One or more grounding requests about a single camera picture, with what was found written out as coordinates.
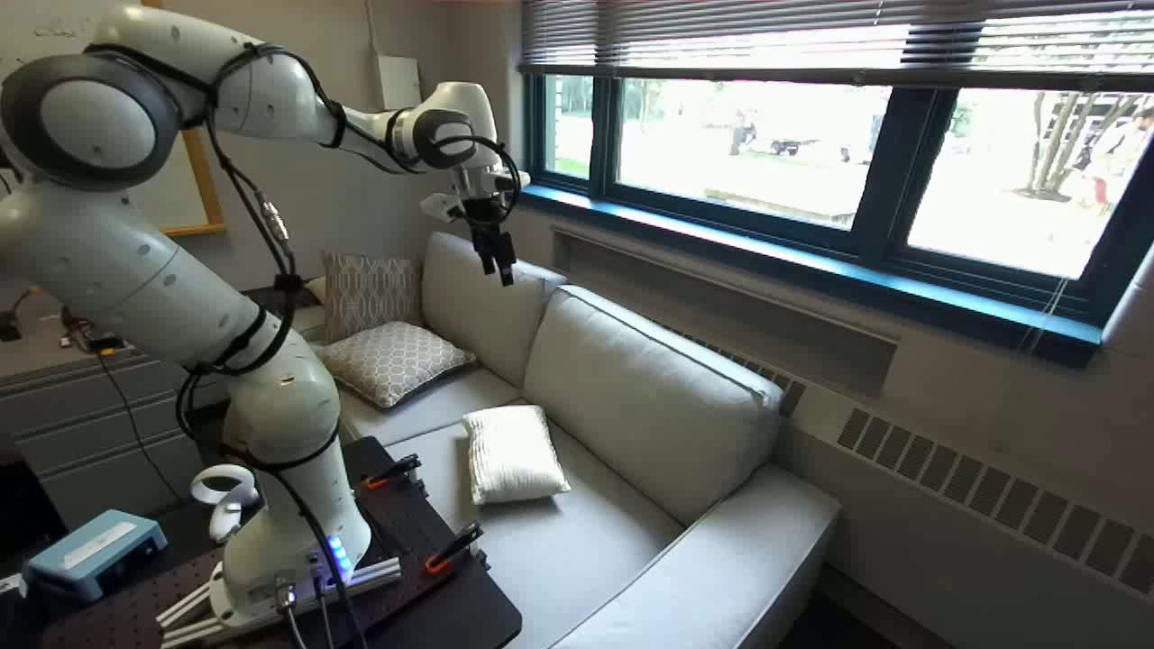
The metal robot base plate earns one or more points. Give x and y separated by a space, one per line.
363 578

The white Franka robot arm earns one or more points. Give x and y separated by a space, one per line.
120 265

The dark window blinds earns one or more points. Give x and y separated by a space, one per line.
743 30

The orange black clamp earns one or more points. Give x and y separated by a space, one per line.
395 471
456 546

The grey patterned flat pillow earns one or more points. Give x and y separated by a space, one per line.
389 360

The wide blue-framed window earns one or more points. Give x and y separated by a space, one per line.
889 167

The white wall panel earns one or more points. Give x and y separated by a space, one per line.
396 82

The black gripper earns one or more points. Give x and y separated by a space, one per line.
483 215

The grey drawer cabinet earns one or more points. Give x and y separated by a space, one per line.
74 421

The black robot table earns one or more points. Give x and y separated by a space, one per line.
456 607

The wooden framed wall board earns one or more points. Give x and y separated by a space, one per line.
205 181

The grey patterned leaning pillow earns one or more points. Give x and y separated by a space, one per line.
366 290

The light blue box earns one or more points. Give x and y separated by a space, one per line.
91 558

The wall radiator vent grille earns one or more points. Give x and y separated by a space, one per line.
997 487

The small white ribbed pillow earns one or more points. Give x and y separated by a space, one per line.
509 457

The white cup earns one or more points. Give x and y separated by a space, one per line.
221 484

